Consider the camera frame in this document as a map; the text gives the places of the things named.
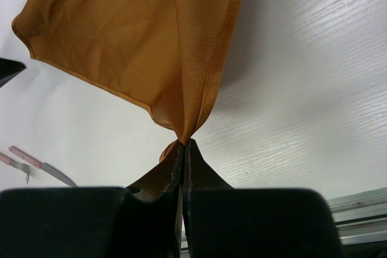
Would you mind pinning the aluminium table frame rail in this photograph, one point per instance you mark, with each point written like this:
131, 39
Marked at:
360, 221

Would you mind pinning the orange brown cloth napkin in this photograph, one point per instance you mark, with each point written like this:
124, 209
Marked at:
165, 56

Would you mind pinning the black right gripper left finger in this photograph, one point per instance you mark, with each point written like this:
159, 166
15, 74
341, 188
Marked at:
141, 220

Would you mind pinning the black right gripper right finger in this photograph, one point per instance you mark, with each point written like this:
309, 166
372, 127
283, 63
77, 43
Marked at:
222, 221

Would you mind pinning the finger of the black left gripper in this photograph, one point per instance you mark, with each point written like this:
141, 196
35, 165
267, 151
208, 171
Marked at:
9, 69

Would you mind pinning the pink handled fork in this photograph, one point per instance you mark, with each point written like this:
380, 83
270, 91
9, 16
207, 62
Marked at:
25, 168

